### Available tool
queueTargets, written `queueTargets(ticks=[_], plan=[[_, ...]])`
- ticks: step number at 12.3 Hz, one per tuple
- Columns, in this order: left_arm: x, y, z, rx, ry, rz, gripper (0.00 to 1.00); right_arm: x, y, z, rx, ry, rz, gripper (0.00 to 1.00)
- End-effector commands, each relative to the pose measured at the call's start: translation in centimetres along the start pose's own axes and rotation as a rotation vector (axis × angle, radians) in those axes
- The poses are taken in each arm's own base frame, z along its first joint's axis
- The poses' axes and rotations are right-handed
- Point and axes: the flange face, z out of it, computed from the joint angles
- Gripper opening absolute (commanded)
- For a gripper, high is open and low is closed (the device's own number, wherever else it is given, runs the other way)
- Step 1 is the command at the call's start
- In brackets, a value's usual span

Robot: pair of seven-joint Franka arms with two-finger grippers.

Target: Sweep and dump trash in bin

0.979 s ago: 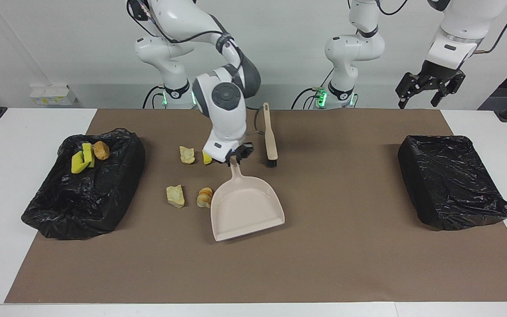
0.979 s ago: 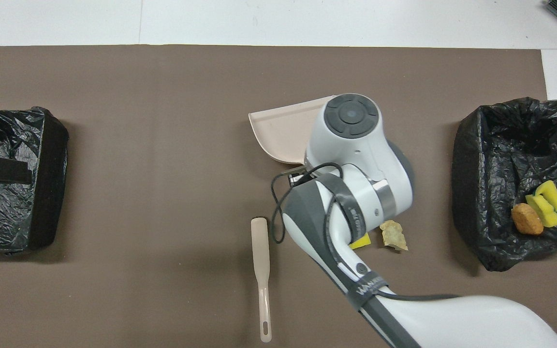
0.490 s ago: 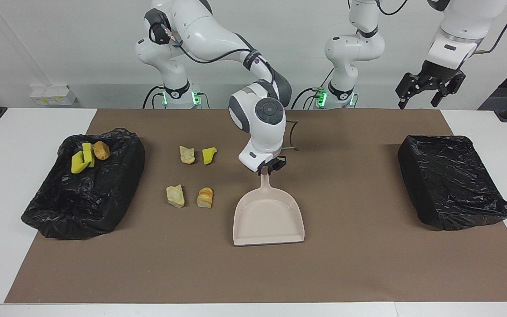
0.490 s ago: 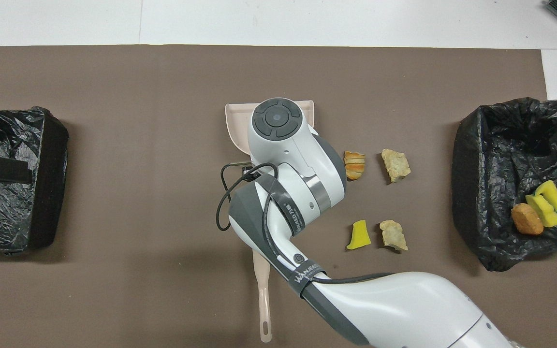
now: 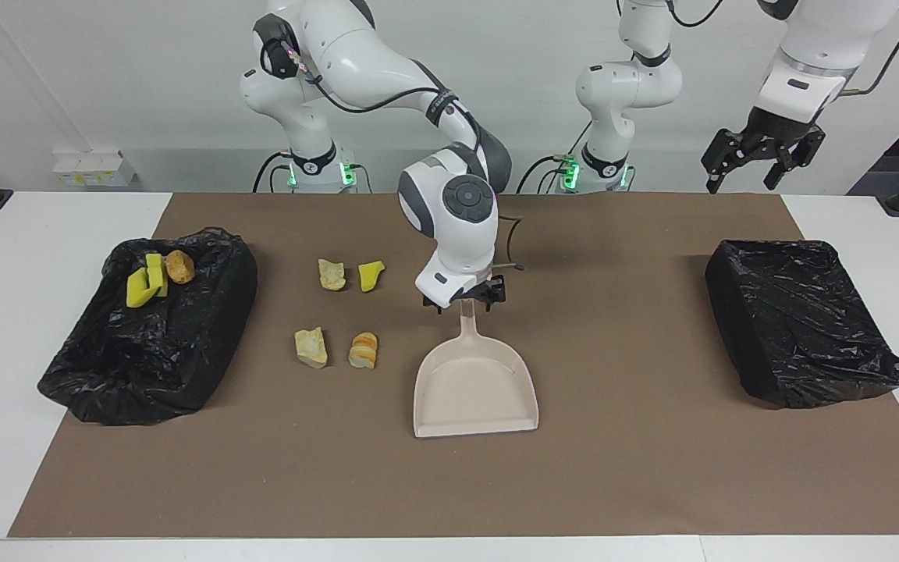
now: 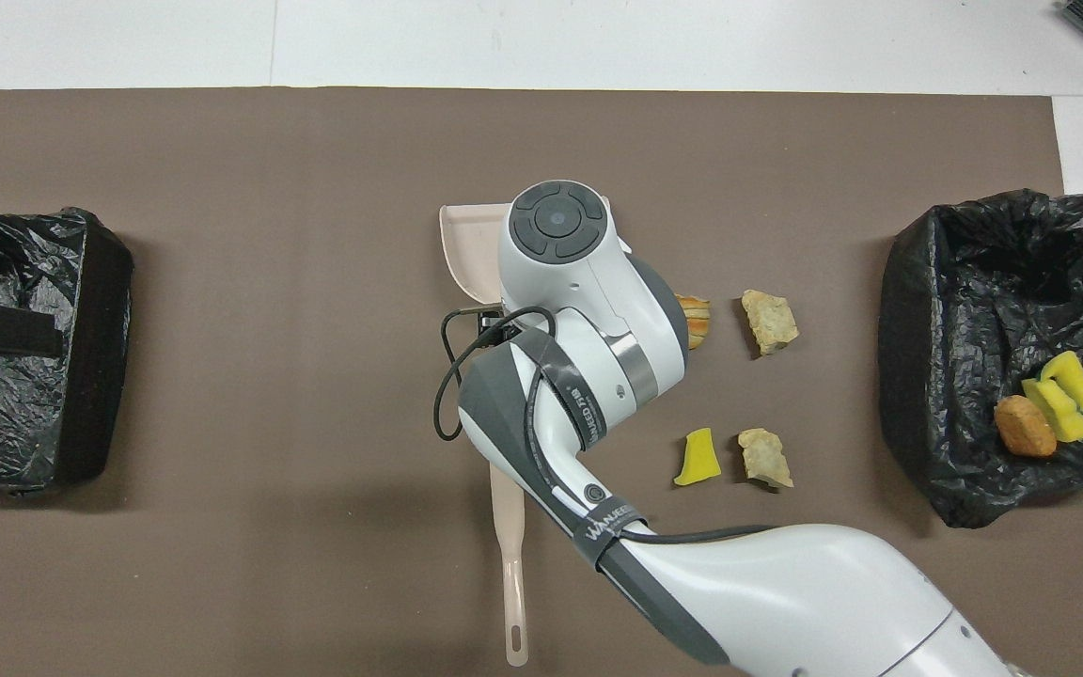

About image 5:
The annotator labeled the striped orange bread piece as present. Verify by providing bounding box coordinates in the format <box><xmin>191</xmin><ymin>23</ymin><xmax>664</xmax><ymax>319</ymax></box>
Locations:
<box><xmin>348</xmin><ymin>332</ymin><xmax>379</xmax><ymax>370</ymax></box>

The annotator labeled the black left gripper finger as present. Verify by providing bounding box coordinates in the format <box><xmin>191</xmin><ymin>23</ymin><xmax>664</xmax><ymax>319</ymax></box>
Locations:
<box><xmin>701</xmin><ymin>129</ymin><xmax>755</xmax><ymax>194</ymax></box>
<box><xmin>762</xmin><ymin>129</ymin><xmax>825</xmax><ymax>190</ymax></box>

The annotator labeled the plain yellow sponge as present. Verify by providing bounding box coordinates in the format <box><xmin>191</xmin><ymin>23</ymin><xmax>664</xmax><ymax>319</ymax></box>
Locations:
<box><xmin>126</xmin><ymin>268</ymin><xmax>160</xmax><ymax>309</ymax></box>

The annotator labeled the white wall socket box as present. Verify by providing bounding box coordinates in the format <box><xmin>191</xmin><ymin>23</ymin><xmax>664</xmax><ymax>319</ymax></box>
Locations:
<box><xmin>52</xmin><ymin>148</ymin><xmax>138</xmax><ymax>188</ymax></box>

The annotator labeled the yellow sponge with green side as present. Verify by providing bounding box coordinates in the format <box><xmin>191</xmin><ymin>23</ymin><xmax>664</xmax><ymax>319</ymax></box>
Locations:
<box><xmin>145</xmin><ymin>252</ymin><xmax>169</xmax><ymax>297</ymax></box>

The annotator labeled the black left arm base cable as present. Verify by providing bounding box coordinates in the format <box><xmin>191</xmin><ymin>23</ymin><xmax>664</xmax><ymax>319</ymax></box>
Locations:
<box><xmin>516</xmin><ymin>155</ymin><xmax>575</xmax><ymax>194</ymax></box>

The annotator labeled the brown table mat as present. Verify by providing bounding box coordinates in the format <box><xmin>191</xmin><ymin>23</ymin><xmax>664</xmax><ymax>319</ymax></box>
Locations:
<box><xmin>9</xmin><ymin>193</ymin><xmax>899</xmax><ymax>538</ymax></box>

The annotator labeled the large pale bread chunk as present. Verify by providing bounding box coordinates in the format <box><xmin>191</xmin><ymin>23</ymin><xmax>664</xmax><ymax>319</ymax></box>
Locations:
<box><xmin>294</xmin><ymin>327</ymin><xmax>329</xmax><ymax>369</ymax></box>

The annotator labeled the black arm base cable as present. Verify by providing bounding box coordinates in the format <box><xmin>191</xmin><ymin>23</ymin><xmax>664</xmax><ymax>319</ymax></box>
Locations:
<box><xmin>516</xmin><ymin>155</ymin><xmax>575</xmax><ymax>194</ymax></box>
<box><xmin>253</xmin><ymin>151</ymin><xmax>294</xmax><ymax>194</ymax></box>

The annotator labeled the brown bread roll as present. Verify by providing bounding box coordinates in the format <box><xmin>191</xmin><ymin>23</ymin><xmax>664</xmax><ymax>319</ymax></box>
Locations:
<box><xmin>165</xmin><ymin>250</ymin><xmax>196</xmax><ymax>285</ymax></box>

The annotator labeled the black bag lined trash bin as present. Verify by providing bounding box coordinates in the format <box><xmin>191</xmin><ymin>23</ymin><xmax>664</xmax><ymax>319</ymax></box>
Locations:
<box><xmin>37</xmin><ymin>226</ymin><xmax>259</xmax><ymax>426</ymax></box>
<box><xmin>704</xmin><ymin>239</ymin><xmax>899</xmax><ymax>409</ymax></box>

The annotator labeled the black right arm base cable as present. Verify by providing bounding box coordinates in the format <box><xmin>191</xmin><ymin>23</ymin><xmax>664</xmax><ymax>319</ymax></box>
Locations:
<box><xmin>253</xmin><ymin>151</ymin><xmax>294</xmax><ymax>194</ymax></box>

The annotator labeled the beige plastic dustpan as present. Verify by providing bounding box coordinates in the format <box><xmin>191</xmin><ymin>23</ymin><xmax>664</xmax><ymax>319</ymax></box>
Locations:
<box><xmin>413</xmin><ymin>301</ymin><xmax>539</xmax><ymax>439</ymax></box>

